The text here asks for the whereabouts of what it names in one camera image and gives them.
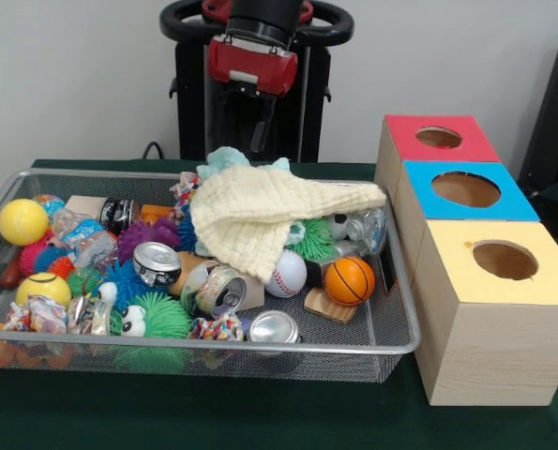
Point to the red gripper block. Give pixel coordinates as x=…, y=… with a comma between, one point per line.
x=255, y=68

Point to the cream waffle cloth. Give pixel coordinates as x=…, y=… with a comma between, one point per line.
x=260, y=211

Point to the black crushed soda can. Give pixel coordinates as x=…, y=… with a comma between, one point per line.
x=156, y=262

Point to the shallow clear mesh bin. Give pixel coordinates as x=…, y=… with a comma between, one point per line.
x=377, y=328

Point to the wooden box with three holes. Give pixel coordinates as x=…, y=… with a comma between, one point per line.
x=494, y=351

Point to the small black white soccer ball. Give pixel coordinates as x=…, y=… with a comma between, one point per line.
x=339, y=227

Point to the purple spiky ball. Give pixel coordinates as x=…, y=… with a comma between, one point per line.
x=140, y=236

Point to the small white baseball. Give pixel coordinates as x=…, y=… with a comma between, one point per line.
x=289, y=279

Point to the small orange basketball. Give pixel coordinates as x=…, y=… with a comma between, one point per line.
x=350, y=280

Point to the silver crushed can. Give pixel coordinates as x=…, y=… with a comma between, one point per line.
x=273, y=327

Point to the green fuzzy toy with eyes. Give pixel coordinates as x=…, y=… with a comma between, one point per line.
x=166, y=319

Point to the plain yellow ball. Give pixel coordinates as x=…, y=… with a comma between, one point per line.
x=23, y=222

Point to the yellow smiley face ball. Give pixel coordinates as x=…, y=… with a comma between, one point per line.
x=43, y=288

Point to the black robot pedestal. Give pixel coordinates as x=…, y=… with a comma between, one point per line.
x=194, y=117

